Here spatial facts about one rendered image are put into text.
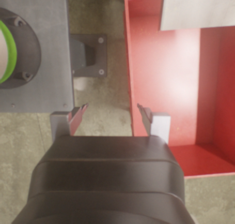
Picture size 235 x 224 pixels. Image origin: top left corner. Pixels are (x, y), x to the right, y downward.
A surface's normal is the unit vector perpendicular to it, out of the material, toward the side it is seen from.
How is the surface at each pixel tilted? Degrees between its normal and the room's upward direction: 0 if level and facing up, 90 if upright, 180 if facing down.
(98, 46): 0
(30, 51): 70
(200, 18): 30
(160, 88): 0
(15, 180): 0
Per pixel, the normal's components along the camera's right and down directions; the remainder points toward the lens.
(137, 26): 0.00, 0.28
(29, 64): 0.84, 0.45
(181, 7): 0.04, 0.72
